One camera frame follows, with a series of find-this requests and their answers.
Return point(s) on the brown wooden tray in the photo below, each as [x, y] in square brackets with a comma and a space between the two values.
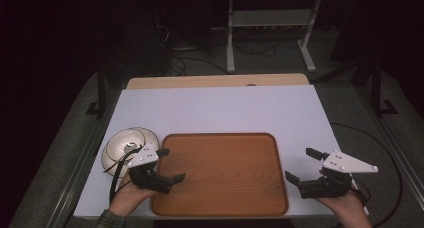
[220, 174]

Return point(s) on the light wooden table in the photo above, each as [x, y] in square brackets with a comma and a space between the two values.
[216, 80]

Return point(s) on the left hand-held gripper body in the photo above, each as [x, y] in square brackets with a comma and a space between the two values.
[143, 158]

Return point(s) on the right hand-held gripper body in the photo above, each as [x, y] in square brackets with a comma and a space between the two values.
[343, 164]

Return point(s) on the black metal stand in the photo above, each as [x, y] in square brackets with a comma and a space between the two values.
[377, 88]
[101, 91]

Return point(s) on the person's right hand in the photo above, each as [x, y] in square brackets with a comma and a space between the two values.
[348, 208]

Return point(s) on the small white plate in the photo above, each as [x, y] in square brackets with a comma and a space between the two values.
[118, 146]

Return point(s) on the large white plate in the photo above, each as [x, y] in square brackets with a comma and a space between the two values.
[151, 138]

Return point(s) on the aluminium frame rail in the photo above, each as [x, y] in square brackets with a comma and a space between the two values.
[396, 144]
[83, 161]

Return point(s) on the white metal desk frame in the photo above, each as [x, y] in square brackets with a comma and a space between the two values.
[271, 18]

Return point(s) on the person's left hand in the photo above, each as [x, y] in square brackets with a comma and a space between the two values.
[126, 198]

